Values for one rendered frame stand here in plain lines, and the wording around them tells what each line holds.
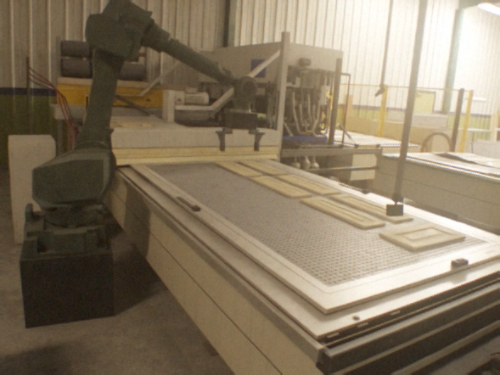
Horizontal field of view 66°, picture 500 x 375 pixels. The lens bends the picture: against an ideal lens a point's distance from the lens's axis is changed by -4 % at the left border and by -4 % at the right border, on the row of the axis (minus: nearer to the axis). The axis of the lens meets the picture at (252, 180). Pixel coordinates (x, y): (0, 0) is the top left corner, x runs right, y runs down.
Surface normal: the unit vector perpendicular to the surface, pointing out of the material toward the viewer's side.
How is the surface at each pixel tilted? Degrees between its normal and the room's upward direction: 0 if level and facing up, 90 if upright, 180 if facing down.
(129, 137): 90
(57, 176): 90
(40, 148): 90
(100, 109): 80
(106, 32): 90
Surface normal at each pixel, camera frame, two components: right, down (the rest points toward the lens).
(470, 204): -0.86, 0.06
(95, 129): 0.45, 0.06
